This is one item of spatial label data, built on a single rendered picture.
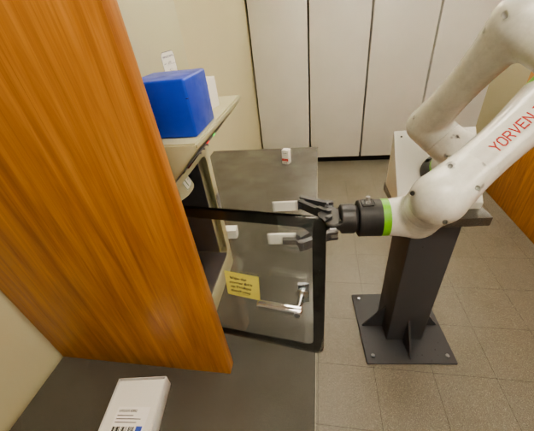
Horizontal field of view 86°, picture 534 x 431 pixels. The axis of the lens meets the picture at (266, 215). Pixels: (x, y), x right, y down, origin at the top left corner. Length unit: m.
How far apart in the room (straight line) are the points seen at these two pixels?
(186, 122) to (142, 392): 0.62
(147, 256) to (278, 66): 3.20
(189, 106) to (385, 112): 3.36
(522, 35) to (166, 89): 0.74
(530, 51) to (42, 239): 1.05
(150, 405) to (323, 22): 3.37
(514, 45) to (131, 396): 1.16
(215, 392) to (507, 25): 1.05
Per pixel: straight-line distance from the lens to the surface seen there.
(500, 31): 0.91
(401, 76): 3.69
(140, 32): 0.63
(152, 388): 0.83
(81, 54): 0.42
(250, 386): 0.80
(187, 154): 0.49
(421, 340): 2.05
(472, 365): 2.08
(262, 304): 0.58
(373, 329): 2.01
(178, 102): 0.50
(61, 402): 0.98
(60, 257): 0.68
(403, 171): 1.35
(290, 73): 3.58
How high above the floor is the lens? 1.67
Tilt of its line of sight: 35 degrees down
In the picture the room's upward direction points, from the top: 7 degrees counter-clockwise
